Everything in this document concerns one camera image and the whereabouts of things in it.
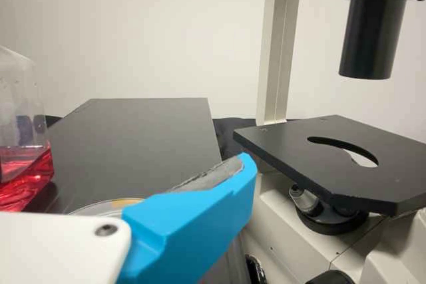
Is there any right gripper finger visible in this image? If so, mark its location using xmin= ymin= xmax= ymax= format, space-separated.
xmin=112 ymin=152 xmax=258 ymax=284

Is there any petri dish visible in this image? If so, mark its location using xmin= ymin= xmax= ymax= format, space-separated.
xmin=68 ymin=197 xmax=144 ymax=220

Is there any black platform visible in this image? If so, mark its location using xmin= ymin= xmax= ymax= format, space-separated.
xmin=23 ymin=98 xmax=223 ymax=215

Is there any cream microscope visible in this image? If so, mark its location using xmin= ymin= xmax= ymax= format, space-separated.
xmin=224 ymin=0 xmax=426 ymax=284

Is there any red liquid bottle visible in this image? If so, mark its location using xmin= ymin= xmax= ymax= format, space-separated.
xmin=0 ymin=45 xmax=55 ymax=213

